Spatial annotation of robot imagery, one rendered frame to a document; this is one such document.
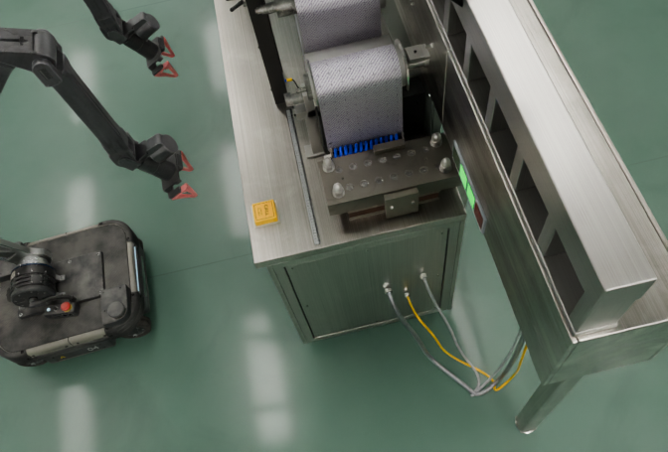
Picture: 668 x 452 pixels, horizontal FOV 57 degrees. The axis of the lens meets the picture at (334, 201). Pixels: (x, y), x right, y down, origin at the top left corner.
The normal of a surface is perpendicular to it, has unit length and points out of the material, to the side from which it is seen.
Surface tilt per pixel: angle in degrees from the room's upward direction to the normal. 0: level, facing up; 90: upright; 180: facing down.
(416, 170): 0
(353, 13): 92
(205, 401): 0
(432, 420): 0
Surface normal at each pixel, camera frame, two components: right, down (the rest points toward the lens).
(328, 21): 0.21, 0.85
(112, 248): -0.11, -0.51
